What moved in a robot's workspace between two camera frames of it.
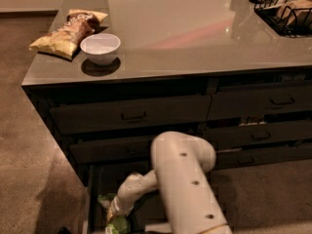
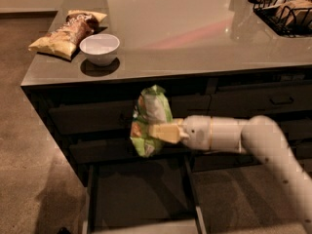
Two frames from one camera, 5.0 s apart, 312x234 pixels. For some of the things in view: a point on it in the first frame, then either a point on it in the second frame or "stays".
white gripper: x=125 y=195 → x=197 y=133
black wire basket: x=288 y=10 stays
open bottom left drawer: x=145 y=215 stays
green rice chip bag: x=119 y=225 → x=153 y=106
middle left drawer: x=124 y=150 stays
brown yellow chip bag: x=63 y=41 stays
